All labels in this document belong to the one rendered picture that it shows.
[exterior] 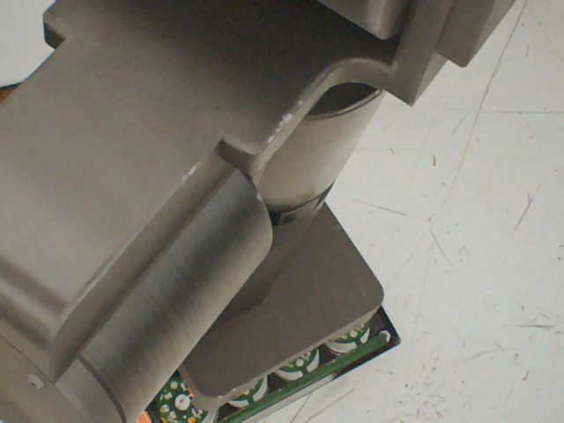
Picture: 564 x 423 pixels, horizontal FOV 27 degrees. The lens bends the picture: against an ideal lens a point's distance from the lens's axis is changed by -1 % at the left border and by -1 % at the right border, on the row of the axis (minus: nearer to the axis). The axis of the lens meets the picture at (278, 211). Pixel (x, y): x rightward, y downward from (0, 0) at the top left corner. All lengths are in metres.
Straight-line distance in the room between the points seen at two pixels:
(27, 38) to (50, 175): 0.48
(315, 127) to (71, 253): 0.07
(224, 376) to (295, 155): 0.09
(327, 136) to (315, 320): 0.10
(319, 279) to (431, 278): 0.28
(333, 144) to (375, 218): 0.36
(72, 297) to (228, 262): 0.05
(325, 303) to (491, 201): 0.30
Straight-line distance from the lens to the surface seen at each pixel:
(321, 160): 0.27
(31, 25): 0.69
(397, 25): 0.22
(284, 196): 0.28
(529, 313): 0.62
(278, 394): 0.55
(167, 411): 0.55
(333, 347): 0.57
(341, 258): 0.35
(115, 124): 0.21
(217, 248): 0.23
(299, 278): 0.35
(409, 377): 0.61
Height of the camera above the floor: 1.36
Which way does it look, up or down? 75 degrees down
